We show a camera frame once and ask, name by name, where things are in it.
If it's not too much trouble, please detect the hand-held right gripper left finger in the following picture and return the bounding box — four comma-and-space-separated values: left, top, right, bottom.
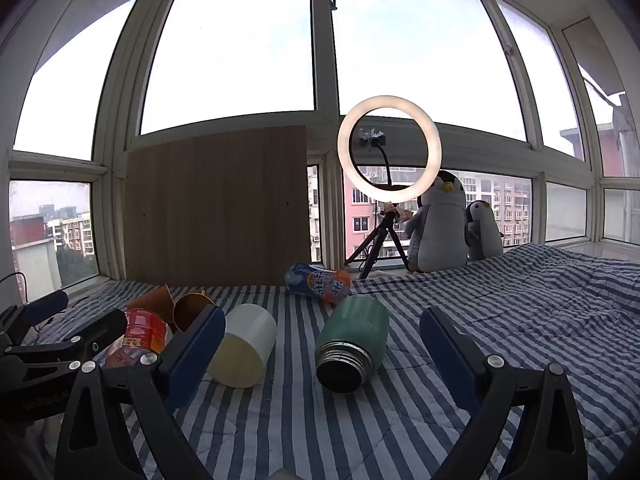
55, 305, 227, 480

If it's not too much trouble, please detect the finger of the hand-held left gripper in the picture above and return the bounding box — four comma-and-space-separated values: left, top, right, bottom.
0, 309, 128, 386
0, 290, 69, 348

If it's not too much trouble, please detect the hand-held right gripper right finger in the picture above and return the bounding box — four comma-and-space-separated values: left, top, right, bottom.
419, 306, 588, 480

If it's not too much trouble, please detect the red printed cup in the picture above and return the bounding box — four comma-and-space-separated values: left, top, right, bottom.
102, 307, 173, 368

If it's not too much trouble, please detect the copper metal cup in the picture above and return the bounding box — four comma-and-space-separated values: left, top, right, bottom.
171, 291, 216, 333

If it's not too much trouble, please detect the brown paper cup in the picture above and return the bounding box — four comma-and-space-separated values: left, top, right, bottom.
126, 284, 175, 318

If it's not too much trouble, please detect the white plastic cup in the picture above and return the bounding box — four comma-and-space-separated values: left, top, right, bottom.
206, 303, 278, 390

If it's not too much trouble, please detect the green metal thermos cup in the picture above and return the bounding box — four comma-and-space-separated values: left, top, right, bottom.
314, 294, 391, 395

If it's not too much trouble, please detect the blue striped blanket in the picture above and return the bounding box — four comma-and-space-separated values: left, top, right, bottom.
0, 242, 640, 480

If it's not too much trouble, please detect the small penguin plush toy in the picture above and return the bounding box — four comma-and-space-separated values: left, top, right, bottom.
465, 200, 505, 262

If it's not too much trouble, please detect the large penguin plush toy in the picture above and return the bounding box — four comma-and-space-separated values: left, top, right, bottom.
404, 170, 471, 275

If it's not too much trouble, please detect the black and red tripod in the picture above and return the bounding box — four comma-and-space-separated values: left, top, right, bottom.
345, 200, 410, 281

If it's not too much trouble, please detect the wooden board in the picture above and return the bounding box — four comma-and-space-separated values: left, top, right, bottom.
123, 125, 307, 288

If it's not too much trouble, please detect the phone holder with gooseneck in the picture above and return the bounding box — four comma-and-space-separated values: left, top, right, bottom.
359, 127, 393, 202

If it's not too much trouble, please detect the black cable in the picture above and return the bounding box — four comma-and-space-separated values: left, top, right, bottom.
0, 272, 30, 307

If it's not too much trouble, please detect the ring light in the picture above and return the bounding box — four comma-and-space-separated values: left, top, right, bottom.
337, 95, 442, 203

